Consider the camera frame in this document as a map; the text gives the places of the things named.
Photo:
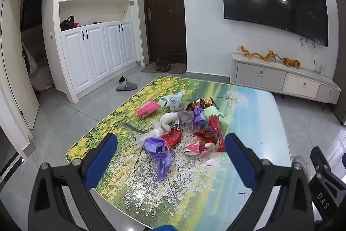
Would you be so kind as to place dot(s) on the light green paper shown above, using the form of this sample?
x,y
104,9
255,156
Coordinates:
x,y
216,113

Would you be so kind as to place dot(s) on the black red bag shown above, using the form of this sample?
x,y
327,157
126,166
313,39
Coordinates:
x,y
69,23

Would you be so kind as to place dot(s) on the torn red white packet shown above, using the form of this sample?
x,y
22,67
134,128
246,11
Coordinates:
x,y
197,148

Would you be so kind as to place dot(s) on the small purple wrapper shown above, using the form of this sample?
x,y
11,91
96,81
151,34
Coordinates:
x,y
199,116

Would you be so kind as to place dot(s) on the white interior door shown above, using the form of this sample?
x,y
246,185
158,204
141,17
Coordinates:
x,y
16,79

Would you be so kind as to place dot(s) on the white grey television console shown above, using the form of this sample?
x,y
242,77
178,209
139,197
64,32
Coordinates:
x,y
270,76

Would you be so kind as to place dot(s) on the clear plastic film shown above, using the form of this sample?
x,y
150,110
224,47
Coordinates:
x,y
151,135

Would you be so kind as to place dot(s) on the white printed plastic bag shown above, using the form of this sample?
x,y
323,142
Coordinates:
x,y
173,99

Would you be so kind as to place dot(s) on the person's blue clothing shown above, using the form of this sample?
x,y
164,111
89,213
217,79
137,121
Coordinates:
x,y
163,228

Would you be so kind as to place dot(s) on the grey refrigerator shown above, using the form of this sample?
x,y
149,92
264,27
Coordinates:
x,y
341,57

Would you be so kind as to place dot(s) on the golden tiger ornament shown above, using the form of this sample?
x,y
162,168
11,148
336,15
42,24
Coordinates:
x,y
292,62

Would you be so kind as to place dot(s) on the pink snack packet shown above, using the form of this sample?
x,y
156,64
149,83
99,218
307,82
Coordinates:
x,y
147,109

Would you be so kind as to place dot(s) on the grey slipper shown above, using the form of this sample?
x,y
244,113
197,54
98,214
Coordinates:
x,y
125,84

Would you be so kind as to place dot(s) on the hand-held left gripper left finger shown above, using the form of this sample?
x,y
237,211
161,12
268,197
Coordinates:
x,y
104,155

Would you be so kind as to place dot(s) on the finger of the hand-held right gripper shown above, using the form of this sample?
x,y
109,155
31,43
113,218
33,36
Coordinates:
x,y
319,159

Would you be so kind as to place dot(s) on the shiny red wrapper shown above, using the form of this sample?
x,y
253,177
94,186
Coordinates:
x,y
173,139

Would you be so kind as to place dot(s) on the white shoe cabinet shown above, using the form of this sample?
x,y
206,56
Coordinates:
x,y
92,57

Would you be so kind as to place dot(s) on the long purple plastic bag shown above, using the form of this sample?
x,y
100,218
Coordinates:
x,y
162,163

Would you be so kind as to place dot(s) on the pale bedding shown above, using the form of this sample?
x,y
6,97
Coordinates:
x,y
40,76

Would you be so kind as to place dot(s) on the clear crumpled plastic bag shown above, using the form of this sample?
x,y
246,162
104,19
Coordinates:
x,y
185,117

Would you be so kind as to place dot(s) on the small black white wrapper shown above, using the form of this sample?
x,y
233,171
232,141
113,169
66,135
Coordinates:
x,y
176,126

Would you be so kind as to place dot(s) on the brown shoe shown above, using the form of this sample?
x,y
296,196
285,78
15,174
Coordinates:
x,y
165,65

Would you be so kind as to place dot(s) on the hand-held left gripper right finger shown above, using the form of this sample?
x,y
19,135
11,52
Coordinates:
x,y
240,160

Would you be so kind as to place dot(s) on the brown snack packet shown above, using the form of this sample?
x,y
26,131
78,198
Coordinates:
x,y
201,103

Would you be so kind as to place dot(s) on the golden dragon ornament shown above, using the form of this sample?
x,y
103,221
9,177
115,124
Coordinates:
x,y
259,55

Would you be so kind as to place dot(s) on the white crumpled tissue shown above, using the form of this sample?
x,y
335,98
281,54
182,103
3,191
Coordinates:
x,y
169,120

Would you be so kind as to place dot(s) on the white power strip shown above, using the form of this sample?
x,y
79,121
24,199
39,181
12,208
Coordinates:
x,y
323,68

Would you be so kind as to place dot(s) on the dark brown entrance door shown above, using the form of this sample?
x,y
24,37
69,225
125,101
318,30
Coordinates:
x,y
166,25

